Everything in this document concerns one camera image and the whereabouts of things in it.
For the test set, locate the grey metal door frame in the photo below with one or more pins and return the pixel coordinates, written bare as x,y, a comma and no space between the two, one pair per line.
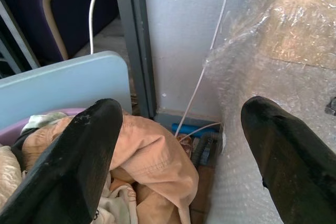
136,43

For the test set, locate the dark purple chair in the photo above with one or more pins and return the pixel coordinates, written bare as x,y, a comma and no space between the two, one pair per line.
65,11

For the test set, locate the bubble wrapped furniture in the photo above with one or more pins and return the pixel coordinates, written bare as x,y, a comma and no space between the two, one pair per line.
267,58

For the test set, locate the white printed cloth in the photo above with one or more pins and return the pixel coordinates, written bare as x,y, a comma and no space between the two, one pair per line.
115,205

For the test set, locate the cream quilted cloth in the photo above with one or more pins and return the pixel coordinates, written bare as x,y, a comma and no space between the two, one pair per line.
9,171

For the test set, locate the purple plastic laundry basket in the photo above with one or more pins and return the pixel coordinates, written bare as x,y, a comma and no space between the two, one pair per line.
15,129

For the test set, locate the pale green white cloth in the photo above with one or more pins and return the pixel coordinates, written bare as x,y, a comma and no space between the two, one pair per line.
43,120

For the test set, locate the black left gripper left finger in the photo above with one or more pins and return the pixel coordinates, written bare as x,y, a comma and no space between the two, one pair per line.
71,161

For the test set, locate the light blue board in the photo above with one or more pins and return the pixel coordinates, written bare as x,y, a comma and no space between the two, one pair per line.
63,85

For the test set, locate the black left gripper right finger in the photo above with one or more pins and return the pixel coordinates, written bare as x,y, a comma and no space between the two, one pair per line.
288,155

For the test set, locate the tan orange garment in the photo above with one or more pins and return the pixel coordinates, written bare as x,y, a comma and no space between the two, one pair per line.
155,153

